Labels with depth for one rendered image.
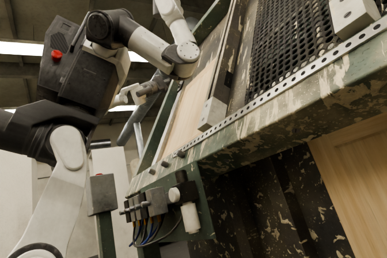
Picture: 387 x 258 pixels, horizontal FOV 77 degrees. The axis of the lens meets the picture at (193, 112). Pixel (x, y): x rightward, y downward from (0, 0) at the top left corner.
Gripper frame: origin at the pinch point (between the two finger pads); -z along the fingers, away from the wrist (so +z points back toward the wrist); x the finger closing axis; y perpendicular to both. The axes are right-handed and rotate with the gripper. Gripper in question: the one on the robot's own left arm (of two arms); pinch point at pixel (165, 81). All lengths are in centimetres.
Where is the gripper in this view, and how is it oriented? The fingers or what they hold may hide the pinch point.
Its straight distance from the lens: 159.6
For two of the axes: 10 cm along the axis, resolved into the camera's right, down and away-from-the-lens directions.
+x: 5.7, 8.2, -0.6
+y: 5.2, -4.2, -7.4
